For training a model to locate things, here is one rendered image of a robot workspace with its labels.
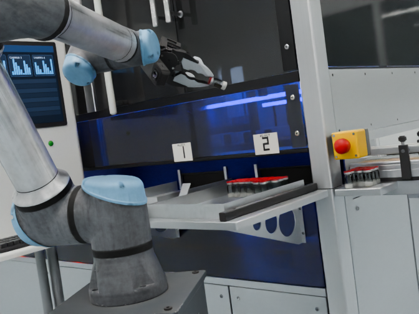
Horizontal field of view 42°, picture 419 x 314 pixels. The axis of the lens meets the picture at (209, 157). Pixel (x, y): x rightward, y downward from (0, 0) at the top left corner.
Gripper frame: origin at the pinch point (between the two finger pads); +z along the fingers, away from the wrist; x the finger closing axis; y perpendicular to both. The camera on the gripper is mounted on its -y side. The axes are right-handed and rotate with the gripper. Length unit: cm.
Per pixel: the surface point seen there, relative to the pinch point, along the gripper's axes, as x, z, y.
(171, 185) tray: 57, 12, 29
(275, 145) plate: 13.9, 27.8, 6.0
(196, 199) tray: 32.8, 11.5, -4.8
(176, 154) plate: 41.5, 8.0, 26.7
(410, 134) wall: 142, 313, 372
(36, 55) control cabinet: 43, -47, 59
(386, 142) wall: 166, 302, 383
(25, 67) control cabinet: 46, -49, 53
